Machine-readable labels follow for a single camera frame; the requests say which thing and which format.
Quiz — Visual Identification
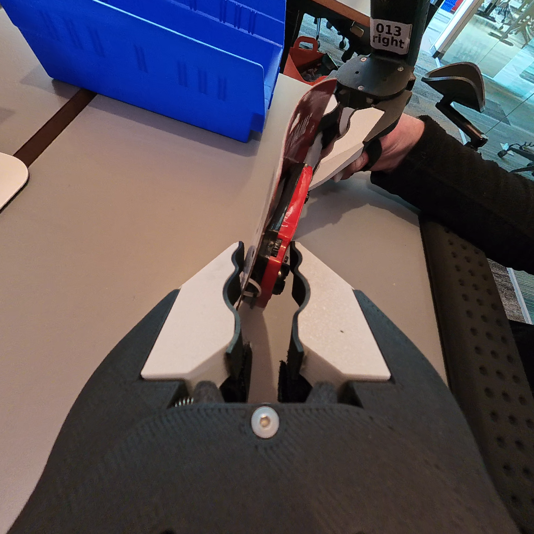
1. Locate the person's black clothing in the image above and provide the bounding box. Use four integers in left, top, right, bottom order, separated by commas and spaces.
508, 319, 534, 397

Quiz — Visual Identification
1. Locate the person's right forearm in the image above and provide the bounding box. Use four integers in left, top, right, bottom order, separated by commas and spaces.
370, 116, 534, 274

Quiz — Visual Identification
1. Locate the red handheld toy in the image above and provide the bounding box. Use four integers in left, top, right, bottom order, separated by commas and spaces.
236, 79, 338, 310

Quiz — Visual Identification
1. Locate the person's right hand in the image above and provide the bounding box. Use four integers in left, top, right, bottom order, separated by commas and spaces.
341, 113, 426, 181

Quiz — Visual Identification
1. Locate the black office chair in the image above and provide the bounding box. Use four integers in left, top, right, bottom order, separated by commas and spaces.
421, 62, 487, 149

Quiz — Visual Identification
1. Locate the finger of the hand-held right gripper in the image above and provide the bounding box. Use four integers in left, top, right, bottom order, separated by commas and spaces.
310, 106, 387, 192
306, 93, 355, 168

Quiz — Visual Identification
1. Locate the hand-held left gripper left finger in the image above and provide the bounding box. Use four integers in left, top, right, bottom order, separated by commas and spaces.
141, 241, 253, 403

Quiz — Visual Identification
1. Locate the blue plastic bin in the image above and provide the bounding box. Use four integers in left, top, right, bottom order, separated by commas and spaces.
0, 0, 268, 144
94, 0, 287, 110

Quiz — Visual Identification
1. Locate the red carry basket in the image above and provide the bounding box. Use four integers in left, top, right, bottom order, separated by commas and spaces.
289, 36, 331, 83

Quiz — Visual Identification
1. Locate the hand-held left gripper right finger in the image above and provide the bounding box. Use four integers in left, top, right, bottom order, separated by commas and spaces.
277, 241, 392, 403

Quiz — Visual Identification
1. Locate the black perforated foam pad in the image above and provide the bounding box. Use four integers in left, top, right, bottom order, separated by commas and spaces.
419, 220, 534, 532

